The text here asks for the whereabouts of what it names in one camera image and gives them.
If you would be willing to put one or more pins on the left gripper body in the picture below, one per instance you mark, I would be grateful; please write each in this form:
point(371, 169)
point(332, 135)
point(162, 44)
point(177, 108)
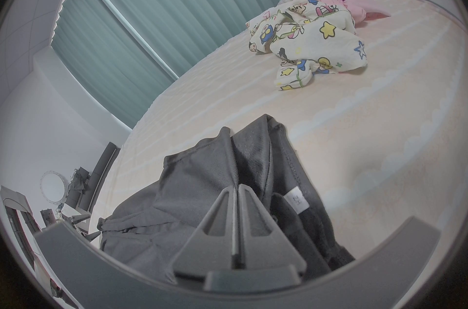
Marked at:
point(78, 221)

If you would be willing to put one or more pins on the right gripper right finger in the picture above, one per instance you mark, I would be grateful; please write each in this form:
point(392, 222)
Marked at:
point(263, 249)

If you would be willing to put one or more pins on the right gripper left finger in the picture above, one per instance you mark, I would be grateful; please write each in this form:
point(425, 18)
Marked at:
point(208, 245)

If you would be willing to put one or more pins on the black T-shirt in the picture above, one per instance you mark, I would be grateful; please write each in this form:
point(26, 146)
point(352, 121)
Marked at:
point(190, 172)

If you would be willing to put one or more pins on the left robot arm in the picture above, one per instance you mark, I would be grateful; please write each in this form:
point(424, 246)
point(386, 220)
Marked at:
point(14, 201)

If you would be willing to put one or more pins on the dark grey garment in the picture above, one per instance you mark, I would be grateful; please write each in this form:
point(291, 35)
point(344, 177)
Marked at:
point(78, 181)

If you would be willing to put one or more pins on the round white mirror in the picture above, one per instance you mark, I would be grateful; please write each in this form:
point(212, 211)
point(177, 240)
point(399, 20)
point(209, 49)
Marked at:
point(53, 187)

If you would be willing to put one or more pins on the black chest of drawers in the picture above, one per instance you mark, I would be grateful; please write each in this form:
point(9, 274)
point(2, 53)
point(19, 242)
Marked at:
point(102, 168)

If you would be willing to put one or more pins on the bed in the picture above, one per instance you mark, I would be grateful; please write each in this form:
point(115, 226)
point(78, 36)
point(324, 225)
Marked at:
point(365, 135)

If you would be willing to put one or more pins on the white printed pyjama top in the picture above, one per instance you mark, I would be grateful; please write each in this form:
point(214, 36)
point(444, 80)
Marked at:
point(329, 44)

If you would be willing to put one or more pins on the pink garment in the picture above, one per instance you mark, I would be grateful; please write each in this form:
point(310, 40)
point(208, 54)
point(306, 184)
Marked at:
point(362, 6)

